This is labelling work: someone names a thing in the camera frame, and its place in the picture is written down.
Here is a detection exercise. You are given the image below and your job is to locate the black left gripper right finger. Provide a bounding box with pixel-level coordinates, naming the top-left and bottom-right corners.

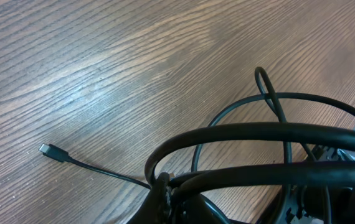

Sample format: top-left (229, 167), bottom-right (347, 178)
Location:
top-left (179, 194), bottom-right (230, 224)

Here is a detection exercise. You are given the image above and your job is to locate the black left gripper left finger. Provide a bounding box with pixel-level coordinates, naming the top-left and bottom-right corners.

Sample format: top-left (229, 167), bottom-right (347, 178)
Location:
top-left (127, 172), bottom-right (171, 224)

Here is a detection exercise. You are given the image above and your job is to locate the thin black cable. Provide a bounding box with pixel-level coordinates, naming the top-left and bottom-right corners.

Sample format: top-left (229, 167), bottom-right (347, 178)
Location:
top-left (38, 66), bottom-right (355, 224)

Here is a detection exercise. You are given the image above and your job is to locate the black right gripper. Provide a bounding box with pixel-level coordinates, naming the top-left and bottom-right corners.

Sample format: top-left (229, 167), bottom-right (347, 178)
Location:
top-left (278, 146), bottom-right (355, 223)

